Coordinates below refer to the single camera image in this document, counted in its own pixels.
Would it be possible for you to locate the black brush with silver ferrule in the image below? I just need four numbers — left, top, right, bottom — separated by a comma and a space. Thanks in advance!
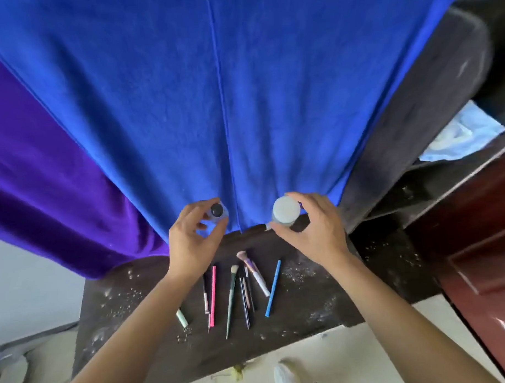
243, 265, 256, 314

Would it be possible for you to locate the person's left forearm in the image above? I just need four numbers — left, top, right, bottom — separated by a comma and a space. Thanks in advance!
53, 269, 210, 383

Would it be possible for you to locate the white-handled powder brush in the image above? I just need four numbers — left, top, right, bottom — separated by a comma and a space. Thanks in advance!
236, 249, 272, 300

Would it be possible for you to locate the blue towel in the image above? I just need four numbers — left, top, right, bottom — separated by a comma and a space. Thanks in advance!
0, 0, 473, 248

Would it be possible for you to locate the red wooden door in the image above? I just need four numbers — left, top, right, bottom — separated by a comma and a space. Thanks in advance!
404, 143, 505, 383

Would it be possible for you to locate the yellow elephant toy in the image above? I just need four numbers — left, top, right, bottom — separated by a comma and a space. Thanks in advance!
208, 360, 264, 383

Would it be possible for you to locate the dark wooden shelf unit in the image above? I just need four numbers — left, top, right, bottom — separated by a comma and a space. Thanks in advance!
330, 0, 505, 235

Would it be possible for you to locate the dark green makeup brush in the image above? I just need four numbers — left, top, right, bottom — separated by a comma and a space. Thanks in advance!
222, 264, 243, 341

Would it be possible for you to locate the blue pencil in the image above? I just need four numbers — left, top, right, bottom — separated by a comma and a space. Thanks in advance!
263, 259, 284, 319

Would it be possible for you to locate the purple towel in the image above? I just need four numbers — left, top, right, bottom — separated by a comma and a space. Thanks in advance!
0, 35, 172, 284

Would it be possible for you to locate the person's right hand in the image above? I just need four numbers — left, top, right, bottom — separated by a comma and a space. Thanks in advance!
264, 189, 351, 269

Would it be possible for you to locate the black pencil with white band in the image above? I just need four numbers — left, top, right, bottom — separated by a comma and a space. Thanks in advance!
202, 273, 212, 334

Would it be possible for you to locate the person's left hand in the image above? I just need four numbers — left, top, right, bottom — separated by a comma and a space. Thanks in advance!
166, 197, 232, 285

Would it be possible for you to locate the person's right forearm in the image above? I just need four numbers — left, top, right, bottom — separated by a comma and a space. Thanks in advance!
320, 246, 505, 383

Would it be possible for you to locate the pink pencil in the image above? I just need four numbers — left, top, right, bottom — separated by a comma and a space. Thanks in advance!
207, 265, 219, 328

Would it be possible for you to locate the white round jar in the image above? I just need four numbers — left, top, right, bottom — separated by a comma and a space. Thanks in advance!
270, 195, 302, 229

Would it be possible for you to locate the person's white right shoe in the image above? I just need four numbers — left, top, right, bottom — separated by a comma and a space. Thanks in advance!
273, 360, 303, 383

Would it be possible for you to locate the light blue tissue pack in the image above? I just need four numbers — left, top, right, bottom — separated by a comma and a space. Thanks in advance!
416, 99, 505, 164

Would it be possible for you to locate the dark wooden table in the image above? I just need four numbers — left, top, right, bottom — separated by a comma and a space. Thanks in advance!
66, 209, 446, 383

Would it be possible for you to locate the small black-capped bottle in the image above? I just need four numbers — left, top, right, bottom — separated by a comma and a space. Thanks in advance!
206, 201, 229, 223

